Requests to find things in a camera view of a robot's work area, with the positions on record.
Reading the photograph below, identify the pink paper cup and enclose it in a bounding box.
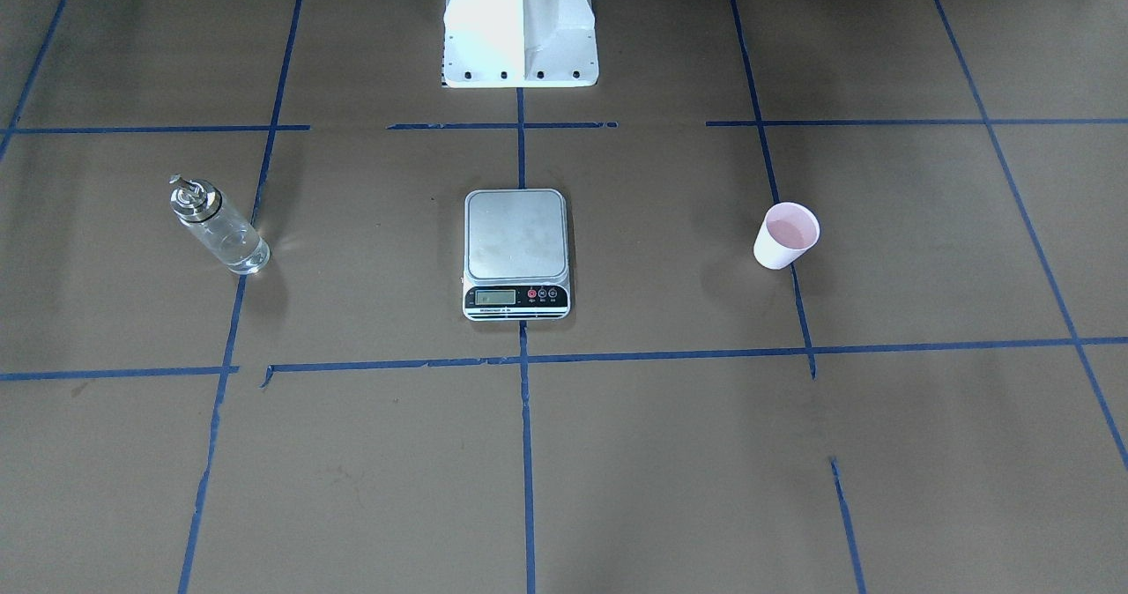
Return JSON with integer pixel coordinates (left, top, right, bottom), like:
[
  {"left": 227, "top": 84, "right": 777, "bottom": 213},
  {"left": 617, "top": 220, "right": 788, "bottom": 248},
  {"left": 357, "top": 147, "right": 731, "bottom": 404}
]
[{"left": 754, "top": 202, "right": 821, "bottom": 271}]

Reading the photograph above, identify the glass sauce bottle metal pourer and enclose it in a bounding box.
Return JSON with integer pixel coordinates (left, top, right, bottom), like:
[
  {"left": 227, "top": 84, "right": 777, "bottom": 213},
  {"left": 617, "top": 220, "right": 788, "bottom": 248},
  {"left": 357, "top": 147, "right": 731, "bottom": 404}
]
[{"left": 169, "top": 174, "right": 271, "bottom": 274}]

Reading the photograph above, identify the digital kitchen scale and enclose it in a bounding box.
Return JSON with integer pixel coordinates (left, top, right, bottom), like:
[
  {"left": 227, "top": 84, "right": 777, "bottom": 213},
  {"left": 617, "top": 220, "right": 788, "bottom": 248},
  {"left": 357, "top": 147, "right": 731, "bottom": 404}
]
[{"left": 462, "top": 189, "right": 572, "bottom": 322}]

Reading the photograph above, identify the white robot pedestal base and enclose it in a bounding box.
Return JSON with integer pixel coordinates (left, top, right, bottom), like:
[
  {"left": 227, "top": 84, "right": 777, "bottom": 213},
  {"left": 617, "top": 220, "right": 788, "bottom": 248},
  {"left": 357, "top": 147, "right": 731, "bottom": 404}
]
[{"left": 441, "top": 0, "right": 600, "bottom": 89}]

